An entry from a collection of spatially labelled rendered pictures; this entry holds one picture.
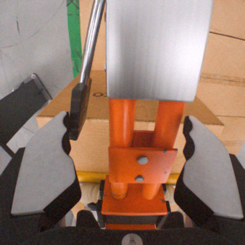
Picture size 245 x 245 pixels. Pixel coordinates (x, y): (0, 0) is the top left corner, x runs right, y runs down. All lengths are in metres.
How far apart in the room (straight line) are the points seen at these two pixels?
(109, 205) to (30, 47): 1.34
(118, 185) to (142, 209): 0.05
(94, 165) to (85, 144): 0.07
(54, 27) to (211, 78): 1.12
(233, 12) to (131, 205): 0.77
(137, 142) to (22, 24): 1.37
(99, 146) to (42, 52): 1.14
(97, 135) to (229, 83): 0.69
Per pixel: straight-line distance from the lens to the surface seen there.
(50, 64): 1.35
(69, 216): 1.53
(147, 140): 0.15
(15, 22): 1.48
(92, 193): 0.33
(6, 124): 1.07
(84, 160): 0.36
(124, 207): 0.20
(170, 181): 0.40
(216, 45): 0.75
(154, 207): 0.20
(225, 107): 0.89
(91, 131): 0.30
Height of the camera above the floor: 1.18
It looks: 57 degrees down
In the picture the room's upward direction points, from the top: 178 degrees counter-clockwise
